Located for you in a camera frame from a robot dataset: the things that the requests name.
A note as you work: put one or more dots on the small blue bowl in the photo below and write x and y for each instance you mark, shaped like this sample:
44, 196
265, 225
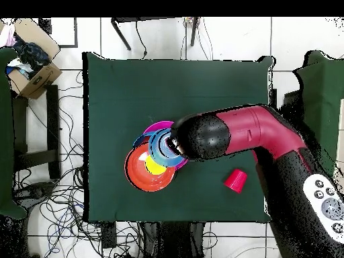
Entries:
158, 156

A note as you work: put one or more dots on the large pink bowl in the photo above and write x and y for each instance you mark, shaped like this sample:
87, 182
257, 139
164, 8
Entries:
158, 126

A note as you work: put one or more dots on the yellow cup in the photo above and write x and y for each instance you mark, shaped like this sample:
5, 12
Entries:
154, 168

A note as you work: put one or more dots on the large blue bowl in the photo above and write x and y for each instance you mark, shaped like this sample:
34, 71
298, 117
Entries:
141, 139

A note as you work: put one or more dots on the large orange bowl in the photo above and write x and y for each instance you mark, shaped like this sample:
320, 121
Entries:
137, 172

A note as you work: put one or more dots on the red cup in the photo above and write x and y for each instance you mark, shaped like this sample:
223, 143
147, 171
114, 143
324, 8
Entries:
236, 181

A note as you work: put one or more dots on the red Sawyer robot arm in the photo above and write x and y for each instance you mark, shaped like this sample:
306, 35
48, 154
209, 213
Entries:
255, 131

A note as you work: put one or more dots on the dark green tablecloth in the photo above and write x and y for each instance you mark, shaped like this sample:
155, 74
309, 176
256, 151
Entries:
174, 94

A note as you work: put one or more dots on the black power strip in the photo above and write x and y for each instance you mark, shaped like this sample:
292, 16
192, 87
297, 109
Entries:
108, 236

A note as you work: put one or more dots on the black bench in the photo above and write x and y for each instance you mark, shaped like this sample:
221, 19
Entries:
53, 129

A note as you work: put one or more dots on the black box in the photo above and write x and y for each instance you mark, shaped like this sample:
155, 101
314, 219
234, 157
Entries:
291, 100

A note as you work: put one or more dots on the cardboard box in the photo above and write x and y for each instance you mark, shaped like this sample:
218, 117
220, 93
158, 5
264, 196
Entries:
40, 80

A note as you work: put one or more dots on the green cloth covered table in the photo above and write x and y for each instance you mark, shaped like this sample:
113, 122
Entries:
322, 102
5, 134

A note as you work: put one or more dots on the beige board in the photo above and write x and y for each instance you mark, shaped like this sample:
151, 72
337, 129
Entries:
341, 134

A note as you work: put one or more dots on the dark clothes bundle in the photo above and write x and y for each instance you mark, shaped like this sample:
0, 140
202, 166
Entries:
32, 56

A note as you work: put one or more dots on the black metal table frame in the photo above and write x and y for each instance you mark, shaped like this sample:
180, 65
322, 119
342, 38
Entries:
121, 33

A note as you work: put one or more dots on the black pedestal leg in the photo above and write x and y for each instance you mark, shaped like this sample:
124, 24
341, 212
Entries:
35, 192

